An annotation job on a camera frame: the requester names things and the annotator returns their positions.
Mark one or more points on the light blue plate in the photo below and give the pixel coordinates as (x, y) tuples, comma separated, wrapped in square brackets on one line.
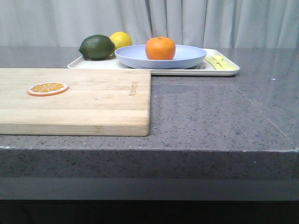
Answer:
[(185, 57)]

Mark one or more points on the orange fruit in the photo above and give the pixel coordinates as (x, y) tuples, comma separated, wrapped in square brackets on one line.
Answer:
[(160, 48)]

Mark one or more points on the cream white tray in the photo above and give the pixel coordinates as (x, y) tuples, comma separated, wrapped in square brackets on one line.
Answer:
[(203, 69)]

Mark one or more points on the wooden cutting board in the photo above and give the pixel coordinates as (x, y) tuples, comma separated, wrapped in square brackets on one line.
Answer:
[(98, 102)]

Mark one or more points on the yellow lemon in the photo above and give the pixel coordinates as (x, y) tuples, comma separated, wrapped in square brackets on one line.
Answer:
[(121, 39)]

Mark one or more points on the green lime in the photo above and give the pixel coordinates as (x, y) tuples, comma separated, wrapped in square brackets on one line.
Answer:
[(96, 47)]

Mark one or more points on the grey curtain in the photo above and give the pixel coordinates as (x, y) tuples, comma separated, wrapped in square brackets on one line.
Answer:
[(270, 24)]

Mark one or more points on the orange slice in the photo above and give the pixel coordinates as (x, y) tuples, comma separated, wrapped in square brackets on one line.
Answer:
[(47, 89)]

